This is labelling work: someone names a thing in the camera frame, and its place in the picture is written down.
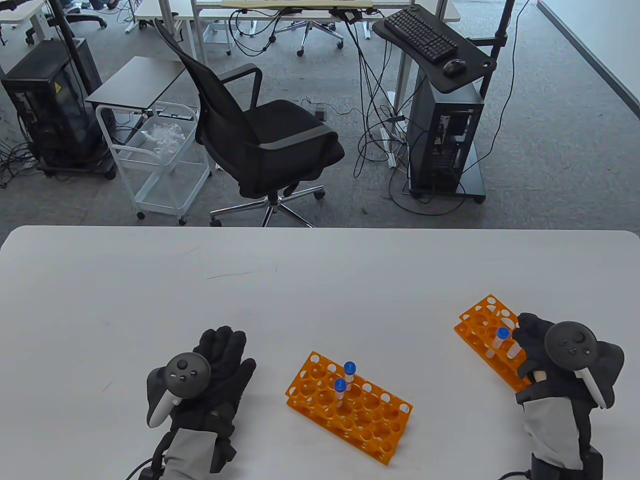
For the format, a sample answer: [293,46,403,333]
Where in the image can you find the person's right hand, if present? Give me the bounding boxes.
[513,313,595,408]

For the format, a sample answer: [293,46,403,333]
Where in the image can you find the person's left hand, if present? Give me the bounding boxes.
[169,326,258,442]

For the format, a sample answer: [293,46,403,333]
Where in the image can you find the orange test tube rack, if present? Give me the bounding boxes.
[454,294,531,393]
[285,351,414,466]

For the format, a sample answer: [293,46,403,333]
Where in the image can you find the person's left forearm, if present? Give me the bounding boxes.
[162,429,222,480]

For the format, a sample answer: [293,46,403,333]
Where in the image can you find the black stand base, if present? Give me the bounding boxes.
[407,150,487,205]

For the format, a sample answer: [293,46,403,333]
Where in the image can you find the black office chair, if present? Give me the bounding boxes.
[152,19,346,228]

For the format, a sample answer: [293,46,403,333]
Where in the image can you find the black computer tower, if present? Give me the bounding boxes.
[406,75,485,191]

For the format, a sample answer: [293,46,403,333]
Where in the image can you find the clear plastic bag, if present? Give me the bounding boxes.
[140,122,183,156]

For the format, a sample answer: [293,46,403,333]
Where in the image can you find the black keyboard tray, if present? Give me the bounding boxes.
[372,6,498,95]

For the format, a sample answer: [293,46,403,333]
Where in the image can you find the dark grey side table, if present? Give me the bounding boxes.
[85,56,187,112]

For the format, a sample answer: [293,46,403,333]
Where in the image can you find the black tower with yellow sticker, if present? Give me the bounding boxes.
[0,37,118,181]

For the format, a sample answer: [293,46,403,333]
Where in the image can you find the black stand pole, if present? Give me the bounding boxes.
[44,0,101,98]
[480,0,516,98]

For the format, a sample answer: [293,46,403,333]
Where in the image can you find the black keyboard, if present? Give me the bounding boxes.
[382,7,459,64]

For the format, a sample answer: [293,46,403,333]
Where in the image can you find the grey chair base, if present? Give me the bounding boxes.
[272,20,346,57]

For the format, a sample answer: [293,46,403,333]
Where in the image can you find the long white desk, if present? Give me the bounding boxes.
[134,0,462,108]

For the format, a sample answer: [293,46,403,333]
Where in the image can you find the black chair base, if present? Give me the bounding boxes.
[66,12,108,29]

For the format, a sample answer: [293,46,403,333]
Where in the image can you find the small white desk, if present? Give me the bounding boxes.
[0,0,48,46]

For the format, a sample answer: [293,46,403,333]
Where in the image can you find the white wire cart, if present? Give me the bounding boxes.
[95,101,213,226]

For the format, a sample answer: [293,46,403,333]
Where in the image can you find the black cable bundle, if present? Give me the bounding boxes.
[350,20,418,178]

